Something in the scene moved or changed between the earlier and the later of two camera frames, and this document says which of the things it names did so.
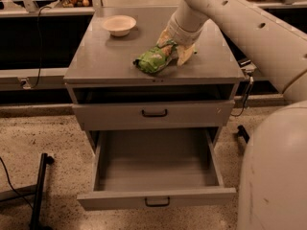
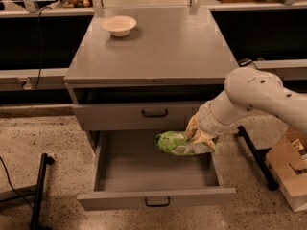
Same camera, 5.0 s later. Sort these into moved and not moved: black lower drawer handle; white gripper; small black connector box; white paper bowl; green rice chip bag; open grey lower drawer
Moved: green rice chip bag; white gripper
Not moved: open grey lower drawer; white paper bowl; small black connector box; black lower drawer handle
